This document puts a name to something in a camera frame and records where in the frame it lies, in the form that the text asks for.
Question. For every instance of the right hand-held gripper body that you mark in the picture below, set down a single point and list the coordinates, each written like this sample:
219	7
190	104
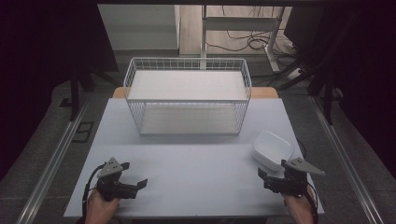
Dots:
292	180

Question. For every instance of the black stand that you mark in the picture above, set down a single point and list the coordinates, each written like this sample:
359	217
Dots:
74	93
327	99

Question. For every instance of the white metal desk frame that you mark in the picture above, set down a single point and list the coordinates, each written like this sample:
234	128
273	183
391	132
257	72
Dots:
239	23

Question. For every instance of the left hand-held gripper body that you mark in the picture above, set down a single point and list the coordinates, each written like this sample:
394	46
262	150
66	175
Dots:
112	186

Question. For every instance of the person's left hand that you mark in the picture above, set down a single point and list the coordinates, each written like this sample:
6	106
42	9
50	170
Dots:
100	207

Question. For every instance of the metal floor rail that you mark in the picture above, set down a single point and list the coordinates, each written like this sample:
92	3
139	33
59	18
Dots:
53	161
345	161

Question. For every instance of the dark curtain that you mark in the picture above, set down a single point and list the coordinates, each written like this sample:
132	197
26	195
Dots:
367	77
40	62

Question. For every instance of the white power strip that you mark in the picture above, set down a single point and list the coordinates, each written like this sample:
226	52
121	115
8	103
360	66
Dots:
294	73

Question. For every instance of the white cabinet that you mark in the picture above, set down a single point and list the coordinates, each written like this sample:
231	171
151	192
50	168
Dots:
140	28

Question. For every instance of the person's right hand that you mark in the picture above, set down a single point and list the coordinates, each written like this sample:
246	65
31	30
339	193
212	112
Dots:
299	208

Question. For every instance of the wooden table board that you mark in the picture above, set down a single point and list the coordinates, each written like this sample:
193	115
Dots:
264	92

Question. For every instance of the white square bowl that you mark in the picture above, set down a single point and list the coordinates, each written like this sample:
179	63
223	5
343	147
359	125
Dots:
272	151

